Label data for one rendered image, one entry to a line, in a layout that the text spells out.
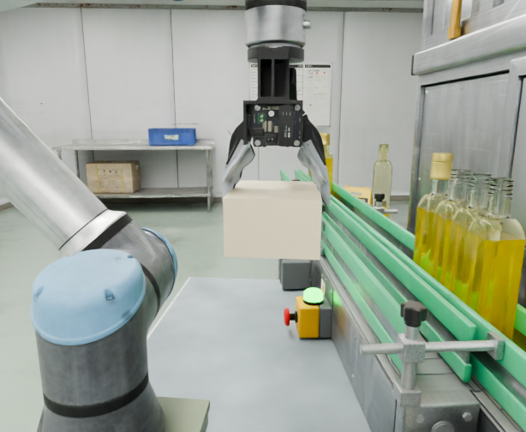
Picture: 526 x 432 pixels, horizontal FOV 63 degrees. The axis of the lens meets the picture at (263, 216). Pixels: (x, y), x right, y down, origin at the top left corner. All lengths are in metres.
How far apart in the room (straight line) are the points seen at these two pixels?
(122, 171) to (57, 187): 5.41
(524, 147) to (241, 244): 0.52
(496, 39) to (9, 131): 0.83
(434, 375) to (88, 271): 0.46
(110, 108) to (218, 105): 1.53
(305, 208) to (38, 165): 0.35
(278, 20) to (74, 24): 6.42
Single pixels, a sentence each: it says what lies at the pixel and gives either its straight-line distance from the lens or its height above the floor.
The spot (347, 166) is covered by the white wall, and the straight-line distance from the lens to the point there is 6.67.
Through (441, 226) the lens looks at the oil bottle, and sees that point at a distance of 0.75.
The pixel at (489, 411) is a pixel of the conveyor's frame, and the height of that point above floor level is 0.88.
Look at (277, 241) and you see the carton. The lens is 0.53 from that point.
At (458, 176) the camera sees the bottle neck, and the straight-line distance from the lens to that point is 0.74.
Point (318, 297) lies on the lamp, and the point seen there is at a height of 0.84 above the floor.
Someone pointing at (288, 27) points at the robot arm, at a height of 1.32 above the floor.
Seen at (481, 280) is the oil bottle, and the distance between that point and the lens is 0.65.
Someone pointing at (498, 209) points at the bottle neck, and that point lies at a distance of 0.65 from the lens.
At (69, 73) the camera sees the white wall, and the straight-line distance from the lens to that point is 6.87.
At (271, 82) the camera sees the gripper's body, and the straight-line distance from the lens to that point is 0.52.
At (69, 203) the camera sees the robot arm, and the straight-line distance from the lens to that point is 0.62.
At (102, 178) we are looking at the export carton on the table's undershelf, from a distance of 6.13.
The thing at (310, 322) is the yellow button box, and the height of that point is 0.79.
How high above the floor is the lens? 1.22
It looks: 13 degrees down
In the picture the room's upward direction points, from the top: straight up
